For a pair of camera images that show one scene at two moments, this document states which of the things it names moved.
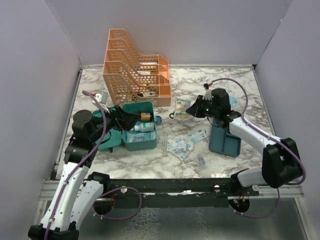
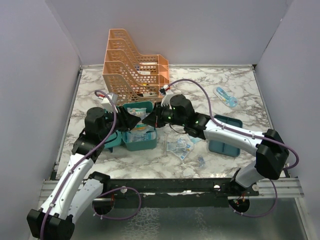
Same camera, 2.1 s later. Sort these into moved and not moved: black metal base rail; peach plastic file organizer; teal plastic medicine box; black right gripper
Moved: black right gripper
Not moved: teal plastic medicine box; peach plastic file organizer; black metal base rail
